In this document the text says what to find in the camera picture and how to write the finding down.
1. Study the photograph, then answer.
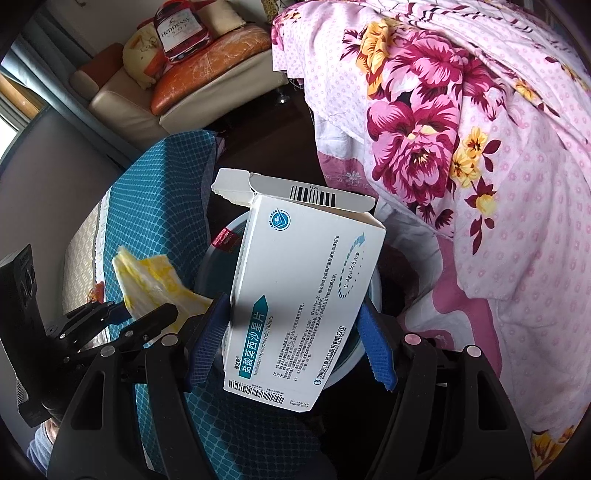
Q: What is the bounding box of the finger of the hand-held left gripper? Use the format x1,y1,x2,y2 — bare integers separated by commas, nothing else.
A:
65,300,132,340
74,302,181,370

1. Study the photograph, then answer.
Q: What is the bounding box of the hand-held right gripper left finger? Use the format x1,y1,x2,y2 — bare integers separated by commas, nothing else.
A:
46,293,232,480

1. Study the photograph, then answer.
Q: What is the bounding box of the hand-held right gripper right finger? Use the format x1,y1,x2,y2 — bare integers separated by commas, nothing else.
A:
358,302,536,480

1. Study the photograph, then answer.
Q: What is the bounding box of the yellow white paper wrapper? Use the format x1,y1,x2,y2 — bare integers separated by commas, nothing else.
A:
112,246,215,333

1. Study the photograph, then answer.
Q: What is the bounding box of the teal plastic basin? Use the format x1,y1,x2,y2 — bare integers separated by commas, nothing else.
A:
194,215,384,384

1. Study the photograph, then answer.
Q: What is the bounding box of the white medicine box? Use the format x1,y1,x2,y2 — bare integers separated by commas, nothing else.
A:
211,168,387,400

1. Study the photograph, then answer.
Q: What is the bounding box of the person's left forearm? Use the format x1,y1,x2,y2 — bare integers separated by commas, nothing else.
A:
25,415,63,472

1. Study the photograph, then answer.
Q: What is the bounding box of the pink white bed sheet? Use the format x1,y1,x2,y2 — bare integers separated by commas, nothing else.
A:
314,111,509,398

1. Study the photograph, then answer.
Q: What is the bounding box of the grey partition panel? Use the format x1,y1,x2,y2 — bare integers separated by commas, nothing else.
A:
0,111,134,324

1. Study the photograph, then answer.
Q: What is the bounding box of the cream leather sofa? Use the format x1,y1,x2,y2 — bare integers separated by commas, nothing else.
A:
69,23,289,148

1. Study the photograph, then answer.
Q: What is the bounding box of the grey curtain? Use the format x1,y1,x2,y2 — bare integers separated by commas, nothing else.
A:
2,9,88,88

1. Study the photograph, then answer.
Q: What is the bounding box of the yellow plush pillow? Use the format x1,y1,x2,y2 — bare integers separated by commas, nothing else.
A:
122,23,174,90

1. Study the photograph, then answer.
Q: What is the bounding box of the pink floral quilt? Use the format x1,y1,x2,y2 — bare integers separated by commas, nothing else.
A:
271,0,591,480

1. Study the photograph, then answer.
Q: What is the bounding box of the orange seat cushion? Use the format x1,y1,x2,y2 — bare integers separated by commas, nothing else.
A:
151,25,273,116

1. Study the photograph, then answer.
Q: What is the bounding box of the red bottle shaped pillow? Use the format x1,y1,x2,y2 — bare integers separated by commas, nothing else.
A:
154,0,214,63

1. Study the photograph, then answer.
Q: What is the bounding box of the beige pillow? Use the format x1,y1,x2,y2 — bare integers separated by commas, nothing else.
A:
203,0,245,44

